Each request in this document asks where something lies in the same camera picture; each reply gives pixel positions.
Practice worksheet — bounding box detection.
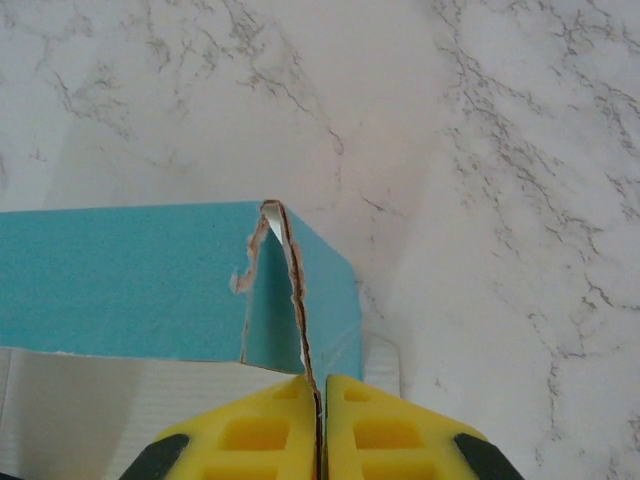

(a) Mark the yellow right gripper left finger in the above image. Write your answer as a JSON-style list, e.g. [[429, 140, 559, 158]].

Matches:
[[117, 374, 320, 480]]

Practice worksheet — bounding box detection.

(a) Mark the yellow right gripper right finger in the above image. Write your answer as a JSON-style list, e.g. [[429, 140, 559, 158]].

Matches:
[[324, 373, 526, 480]]

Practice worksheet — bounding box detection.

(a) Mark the teal and white paper box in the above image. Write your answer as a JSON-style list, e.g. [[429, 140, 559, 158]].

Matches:
[[0, 198, 404, 480]]

